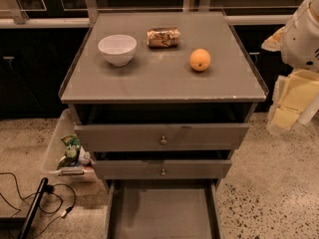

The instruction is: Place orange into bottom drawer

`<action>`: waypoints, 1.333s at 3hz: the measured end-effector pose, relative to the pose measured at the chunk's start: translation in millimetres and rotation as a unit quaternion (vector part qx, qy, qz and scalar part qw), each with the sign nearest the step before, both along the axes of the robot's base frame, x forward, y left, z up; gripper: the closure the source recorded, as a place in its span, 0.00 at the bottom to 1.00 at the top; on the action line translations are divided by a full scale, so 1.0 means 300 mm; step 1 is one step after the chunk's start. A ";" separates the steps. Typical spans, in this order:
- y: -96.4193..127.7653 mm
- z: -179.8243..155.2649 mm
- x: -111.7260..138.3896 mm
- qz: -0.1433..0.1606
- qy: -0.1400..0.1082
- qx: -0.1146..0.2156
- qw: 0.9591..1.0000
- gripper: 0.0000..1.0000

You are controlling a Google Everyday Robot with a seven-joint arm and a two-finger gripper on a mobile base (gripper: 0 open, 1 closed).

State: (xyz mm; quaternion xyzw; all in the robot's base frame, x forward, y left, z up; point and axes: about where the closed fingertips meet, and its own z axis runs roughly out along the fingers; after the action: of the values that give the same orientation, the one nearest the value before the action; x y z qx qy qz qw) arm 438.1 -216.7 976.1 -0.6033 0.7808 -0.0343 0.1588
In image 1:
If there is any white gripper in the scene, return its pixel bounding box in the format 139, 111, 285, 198
261, 0, 319, 131

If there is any orange fruit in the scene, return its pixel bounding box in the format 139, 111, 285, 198
189, 49, 211, 72

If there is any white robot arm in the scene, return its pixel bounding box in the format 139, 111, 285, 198
261, 0, 319, 134

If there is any grey drawer cabinet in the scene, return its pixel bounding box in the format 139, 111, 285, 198
58, 11, 269, 239

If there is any grey middle drawer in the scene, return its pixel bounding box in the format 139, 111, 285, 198
93, 159, 231, 180

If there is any grey drawer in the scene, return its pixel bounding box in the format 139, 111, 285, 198
106, 179, 224, 239
74, 123, 248, 152
93, 159, 231, 180

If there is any grey top drawer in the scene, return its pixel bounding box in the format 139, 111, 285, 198
74, 123, 248, 152

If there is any brass top drawer knob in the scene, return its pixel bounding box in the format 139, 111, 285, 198
159, 136, 167, 145

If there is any grey bottom drawer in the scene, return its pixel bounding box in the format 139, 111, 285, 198
106, 179, 224, 239

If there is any white pole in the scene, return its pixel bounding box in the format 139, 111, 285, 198
298, 95, 319, 124

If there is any crushed brown soda can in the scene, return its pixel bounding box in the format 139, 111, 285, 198
147, 27, 180, 48

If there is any white ceramic bowl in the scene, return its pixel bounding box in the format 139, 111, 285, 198
98, 35, 137, 67

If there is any green snack bag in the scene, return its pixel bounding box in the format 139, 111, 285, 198
57, 134, 81, 169

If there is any clear plastic storage bin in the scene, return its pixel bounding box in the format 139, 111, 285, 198
41, 109, 98, 183

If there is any black flat bar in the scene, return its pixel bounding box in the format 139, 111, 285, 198
17, 177, 49, 239

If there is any black cable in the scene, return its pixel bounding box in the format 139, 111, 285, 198
0, 171, 78, 239

